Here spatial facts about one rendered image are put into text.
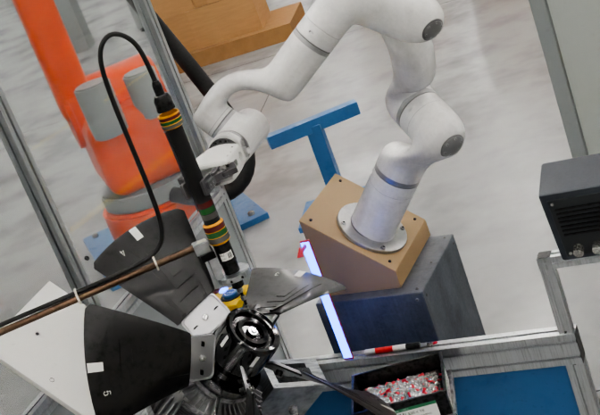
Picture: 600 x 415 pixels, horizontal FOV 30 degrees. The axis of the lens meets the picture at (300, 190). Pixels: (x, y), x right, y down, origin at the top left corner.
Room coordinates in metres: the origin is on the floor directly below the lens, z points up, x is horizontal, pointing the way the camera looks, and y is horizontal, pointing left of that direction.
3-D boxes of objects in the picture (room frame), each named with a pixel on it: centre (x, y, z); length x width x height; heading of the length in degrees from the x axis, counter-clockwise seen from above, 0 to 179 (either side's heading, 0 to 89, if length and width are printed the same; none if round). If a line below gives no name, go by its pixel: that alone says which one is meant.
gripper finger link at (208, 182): (2.10, 0.15, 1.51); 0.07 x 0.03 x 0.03; 154
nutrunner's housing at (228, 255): (2.10, 0.19, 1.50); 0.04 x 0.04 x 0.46
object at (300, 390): (2.16, 0.19, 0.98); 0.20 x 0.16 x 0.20; 64
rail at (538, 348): (2.38, -0.06, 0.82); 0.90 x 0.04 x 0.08; 64
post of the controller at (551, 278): (2.19, -0.45, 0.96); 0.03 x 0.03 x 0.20; 64
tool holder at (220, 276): (2.10, 0.20, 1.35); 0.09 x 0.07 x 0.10; 99
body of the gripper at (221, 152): (2.20, 0.14, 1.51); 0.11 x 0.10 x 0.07; 154
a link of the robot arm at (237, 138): (2.25, 0.11, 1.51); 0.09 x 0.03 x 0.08; 64
